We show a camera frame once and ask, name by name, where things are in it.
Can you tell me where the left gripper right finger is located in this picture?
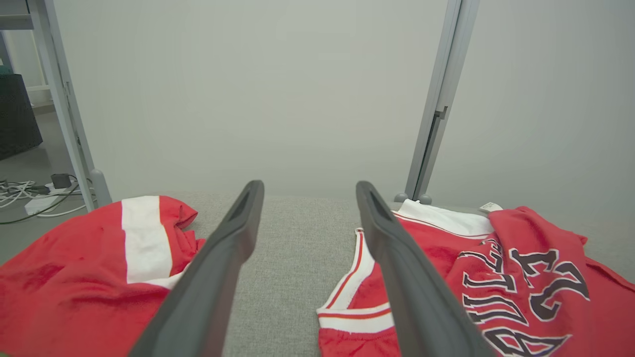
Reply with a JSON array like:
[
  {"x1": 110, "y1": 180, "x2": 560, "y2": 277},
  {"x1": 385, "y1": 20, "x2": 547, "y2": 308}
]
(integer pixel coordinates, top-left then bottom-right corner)
[{"x1": 356, "y1": 181, "x2": 497, "y2": 357}]

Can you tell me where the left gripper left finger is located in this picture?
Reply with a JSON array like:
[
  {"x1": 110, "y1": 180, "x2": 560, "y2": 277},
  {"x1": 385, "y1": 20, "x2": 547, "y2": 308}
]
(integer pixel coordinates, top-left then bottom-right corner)
[{"x1": 129, "y1": 180, "x2": 265, "y2": 357}]

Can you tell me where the red shorts white stripe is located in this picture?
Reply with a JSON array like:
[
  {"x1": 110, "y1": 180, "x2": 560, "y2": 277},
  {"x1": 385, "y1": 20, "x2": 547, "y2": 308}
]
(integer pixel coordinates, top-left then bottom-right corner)
[{"x1": 0, "y1": 195, "x2": 206, "y2": 357}]

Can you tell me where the red basketball jersey black lettering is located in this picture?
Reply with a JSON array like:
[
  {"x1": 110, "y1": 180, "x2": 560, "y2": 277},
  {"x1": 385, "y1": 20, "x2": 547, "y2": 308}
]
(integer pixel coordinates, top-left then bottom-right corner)
[{"x1": 317, "y1": 199, "x2": 635, "y2": 357}]

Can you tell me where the black cabinet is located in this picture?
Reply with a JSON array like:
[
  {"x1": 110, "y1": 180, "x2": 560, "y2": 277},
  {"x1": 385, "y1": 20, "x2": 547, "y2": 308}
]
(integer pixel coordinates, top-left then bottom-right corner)
[{"x1": 0, "y1": 74, "x2": 43, "y2": 160}]

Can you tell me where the white power strip with cables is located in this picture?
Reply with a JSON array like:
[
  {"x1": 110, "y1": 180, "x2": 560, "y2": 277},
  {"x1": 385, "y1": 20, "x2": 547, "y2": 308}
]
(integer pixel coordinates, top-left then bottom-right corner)
[{"x1": 0, "y1": 182, "x2": 81, "y2": 225}]

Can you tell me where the grey metal partition post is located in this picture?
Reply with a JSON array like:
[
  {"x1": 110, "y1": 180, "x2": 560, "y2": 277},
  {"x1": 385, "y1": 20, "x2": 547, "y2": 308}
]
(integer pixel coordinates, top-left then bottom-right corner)
[{"x1": 404, "y1": 0, "x2": 480, "y2": 201}]

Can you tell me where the white cable bundle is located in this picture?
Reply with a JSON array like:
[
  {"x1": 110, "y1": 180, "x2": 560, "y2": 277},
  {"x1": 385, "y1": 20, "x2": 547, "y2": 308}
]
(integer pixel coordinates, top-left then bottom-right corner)
[{"x1": 0, "y1": 179, "x2": 50, "y2": 208}]

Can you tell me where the grey metal frame post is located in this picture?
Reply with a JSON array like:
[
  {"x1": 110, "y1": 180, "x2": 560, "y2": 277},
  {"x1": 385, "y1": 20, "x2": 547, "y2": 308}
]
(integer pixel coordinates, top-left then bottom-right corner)
[{"x1": 27, "y1": 0, "x2": 112, "y2": 211}]

